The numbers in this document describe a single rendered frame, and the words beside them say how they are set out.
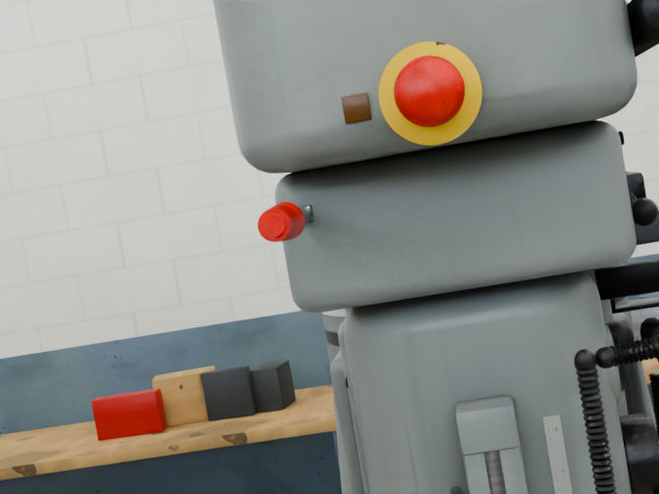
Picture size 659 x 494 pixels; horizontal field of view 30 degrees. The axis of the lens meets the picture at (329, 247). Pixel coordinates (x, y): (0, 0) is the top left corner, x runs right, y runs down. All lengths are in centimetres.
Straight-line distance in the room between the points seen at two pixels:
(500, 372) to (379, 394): 9
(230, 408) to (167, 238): 89
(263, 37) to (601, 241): 27
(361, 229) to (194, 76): 447
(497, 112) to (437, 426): 26
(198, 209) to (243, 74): 451
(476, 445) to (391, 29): 29
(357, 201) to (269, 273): 441
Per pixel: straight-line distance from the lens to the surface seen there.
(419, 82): 69
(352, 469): 138
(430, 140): 72
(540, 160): 84
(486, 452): 86
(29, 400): 557
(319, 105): 75
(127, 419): 485
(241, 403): 480
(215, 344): 531
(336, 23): 75
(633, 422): 103
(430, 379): 88
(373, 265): 84
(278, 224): 70
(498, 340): 88
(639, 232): 126
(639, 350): 80
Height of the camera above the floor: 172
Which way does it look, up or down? 3 degrees down
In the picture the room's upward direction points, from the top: 10 degrees counter-clockwise
